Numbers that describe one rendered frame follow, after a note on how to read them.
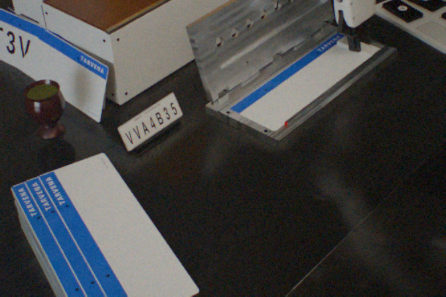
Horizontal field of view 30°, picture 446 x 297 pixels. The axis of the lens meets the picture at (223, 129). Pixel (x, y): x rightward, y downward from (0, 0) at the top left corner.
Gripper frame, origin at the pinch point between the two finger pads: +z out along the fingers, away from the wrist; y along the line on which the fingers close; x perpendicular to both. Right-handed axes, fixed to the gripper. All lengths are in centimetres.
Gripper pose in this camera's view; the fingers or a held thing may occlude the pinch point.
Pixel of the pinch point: (358, 40)
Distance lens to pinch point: 197.6
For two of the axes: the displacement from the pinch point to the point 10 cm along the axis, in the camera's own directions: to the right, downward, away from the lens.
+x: -7.1, -2.0, 6.7
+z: 2.1, 8.5, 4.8
